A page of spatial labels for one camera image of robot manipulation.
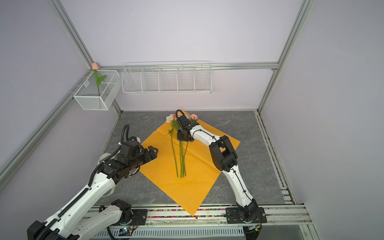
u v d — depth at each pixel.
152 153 0.71
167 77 0.99
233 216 0.74
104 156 0.95
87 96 0.79
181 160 0.94
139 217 0.73
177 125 0.83
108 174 0.51
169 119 1.12
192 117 1.11
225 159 0.60
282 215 0.76
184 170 0.89
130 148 0.58
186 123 0.82
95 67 0.89
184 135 0.76
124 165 0.55
